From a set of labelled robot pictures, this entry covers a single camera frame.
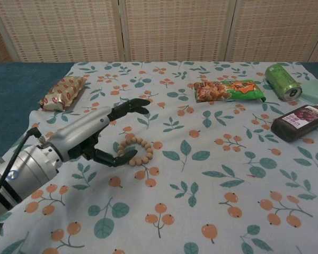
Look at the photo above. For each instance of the floral print tablecloth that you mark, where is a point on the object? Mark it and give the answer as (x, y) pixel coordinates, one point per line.
(188, 172)

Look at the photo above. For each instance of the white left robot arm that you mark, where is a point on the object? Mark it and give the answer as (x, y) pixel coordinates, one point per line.
(29, 169)

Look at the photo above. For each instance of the green orange snack bag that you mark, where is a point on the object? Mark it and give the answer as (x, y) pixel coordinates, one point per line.
(228, 91)

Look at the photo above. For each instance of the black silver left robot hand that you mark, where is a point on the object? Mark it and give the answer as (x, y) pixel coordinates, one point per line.
(77, 132)

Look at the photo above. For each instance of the gold red-print snack packet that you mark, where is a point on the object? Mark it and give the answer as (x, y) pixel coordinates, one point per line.
(62, 92)

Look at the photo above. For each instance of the dark juice bottle white cap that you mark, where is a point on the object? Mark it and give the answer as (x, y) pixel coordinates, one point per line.
(298, 123)

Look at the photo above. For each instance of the woven bamboo folding screen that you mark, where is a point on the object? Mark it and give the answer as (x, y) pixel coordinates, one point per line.
(161, 29)

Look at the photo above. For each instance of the green drink can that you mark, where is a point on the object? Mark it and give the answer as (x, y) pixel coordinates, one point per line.
(281, 79)

